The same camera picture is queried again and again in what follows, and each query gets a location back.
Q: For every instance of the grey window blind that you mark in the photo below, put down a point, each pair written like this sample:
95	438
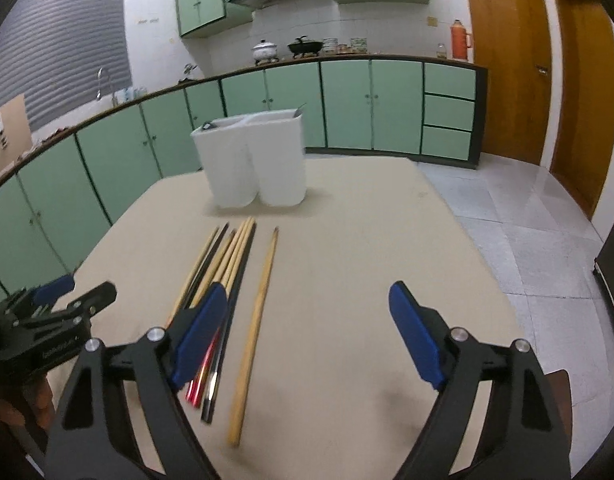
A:
51	50

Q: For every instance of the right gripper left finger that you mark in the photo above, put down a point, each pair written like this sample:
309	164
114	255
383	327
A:
92	435

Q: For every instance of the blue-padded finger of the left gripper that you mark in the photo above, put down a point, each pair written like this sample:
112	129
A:
48	294

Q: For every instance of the black wok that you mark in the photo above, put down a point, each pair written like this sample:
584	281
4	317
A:
303	46

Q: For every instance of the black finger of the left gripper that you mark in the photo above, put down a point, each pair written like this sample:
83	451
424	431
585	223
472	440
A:
94	301

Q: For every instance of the orange red patterned chopstick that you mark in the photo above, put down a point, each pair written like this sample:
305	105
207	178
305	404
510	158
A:
228	261

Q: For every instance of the black chopstick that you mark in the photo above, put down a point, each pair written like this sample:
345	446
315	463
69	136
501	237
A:
207	409

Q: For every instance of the white twin utensil holder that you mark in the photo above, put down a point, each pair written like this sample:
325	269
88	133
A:
258	156

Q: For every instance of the white cooking pot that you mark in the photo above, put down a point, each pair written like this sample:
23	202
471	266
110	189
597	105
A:
265	52

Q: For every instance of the plain bamboo chopstick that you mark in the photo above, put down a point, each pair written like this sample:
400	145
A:
239	401

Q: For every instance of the dark thin chopstick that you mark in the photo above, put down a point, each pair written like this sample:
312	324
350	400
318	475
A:
188	302

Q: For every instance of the wooden door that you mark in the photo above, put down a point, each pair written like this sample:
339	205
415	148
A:
585	138
512	41

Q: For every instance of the red-handled chopstick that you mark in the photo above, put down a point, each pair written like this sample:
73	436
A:
196	388

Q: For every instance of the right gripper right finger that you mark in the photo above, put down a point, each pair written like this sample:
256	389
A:
523	436

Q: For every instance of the metal spoon in holder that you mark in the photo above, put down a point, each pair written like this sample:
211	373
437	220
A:
299	110

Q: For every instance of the green lower kitchen cabinets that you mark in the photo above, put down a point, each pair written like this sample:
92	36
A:
58	202

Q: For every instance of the chrome sink faucet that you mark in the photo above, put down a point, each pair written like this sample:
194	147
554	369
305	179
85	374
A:
105	86

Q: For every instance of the person's left hand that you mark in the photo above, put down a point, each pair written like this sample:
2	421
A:
29	404

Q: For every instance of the orange thermos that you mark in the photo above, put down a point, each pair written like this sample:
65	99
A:
461	41

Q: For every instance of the small glass jar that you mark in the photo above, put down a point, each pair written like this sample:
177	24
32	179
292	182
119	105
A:
442	51

